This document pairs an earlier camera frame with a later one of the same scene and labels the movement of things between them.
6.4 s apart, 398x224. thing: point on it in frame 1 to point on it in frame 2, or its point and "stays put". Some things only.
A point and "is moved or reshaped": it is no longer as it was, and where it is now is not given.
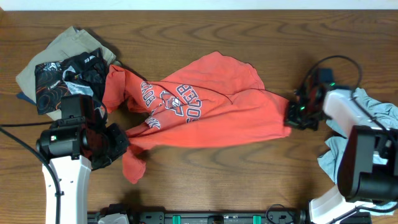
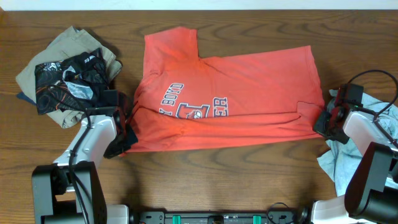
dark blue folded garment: [22, 96] stays put
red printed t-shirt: [224, 104] is moved or reshaped
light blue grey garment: [386, 113] stays put
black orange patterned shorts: [83, 74] stays put
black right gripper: [291, 119] to [318, 128]
